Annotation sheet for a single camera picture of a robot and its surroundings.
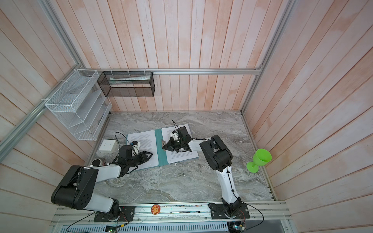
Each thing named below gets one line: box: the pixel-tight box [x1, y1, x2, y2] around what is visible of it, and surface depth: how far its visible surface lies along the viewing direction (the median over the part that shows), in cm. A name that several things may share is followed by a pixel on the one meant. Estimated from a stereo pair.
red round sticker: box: [151, 203, 161, 216], surface depth 76 cm
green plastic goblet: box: [246, 148, 272, 174], surface depth 80 cm
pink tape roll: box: [91, 158, 102, 167], surface depth 88 cm
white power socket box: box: [98, 139, 117, 153], surface depth 98 cm
